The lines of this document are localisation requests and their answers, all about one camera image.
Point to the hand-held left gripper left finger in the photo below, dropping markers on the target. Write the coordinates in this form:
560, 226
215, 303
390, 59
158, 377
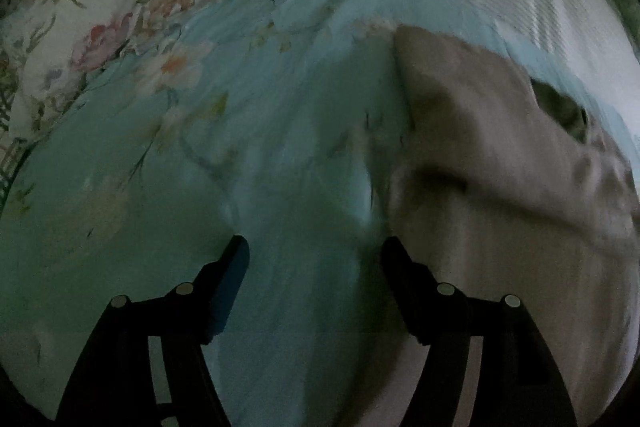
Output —
234, 274

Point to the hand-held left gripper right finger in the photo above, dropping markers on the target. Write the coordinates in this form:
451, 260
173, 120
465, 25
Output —
397, 274

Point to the grey garment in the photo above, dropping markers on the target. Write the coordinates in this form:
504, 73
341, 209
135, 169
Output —
500, 157

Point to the blue floral bedsheet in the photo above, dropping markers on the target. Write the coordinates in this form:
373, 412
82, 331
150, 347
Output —
280, 147

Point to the white floral pillow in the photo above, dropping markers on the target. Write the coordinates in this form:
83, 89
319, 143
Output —
65, 32

